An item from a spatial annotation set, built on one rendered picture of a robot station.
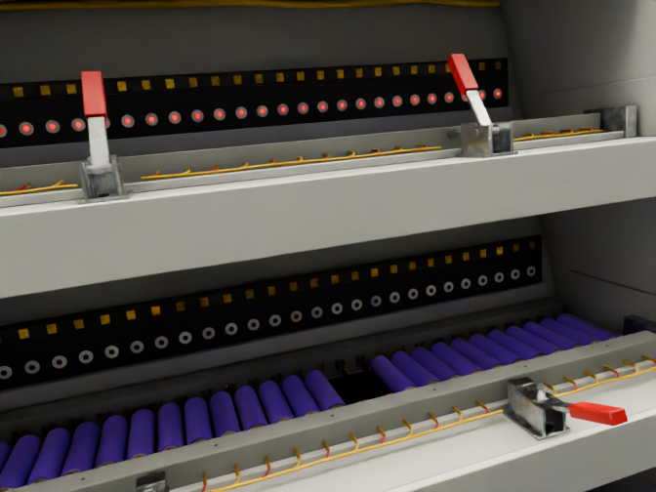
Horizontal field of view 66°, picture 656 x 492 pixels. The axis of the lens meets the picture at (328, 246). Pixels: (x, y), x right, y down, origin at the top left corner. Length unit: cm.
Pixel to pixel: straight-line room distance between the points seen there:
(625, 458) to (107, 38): 56
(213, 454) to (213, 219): 15
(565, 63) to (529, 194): 24
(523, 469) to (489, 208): 18
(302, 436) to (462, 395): 13
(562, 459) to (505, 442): 4
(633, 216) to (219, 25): 44
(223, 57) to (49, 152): 19
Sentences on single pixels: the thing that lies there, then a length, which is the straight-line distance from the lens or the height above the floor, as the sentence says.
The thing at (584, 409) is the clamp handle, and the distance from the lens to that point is 37.
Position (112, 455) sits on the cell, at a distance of 40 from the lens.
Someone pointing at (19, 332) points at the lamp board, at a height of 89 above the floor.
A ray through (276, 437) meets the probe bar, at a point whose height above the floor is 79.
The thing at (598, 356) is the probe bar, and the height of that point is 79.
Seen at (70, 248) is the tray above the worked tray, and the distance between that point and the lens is 32.
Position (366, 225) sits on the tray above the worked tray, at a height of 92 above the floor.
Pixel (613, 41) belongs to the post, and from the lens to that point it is 57.
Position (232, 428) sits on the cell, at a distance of 40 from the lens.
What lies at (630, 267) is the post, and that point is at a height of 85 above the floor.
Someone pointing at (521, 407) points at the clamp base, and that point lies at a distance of 41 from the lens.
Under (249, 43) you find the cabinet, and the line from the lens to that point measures 57.
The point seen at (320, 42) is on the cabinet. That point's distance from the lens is 58.
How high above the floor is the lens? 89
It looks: 3 degrees up
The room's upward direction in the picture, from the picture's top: 10 degrees counter-clockwise
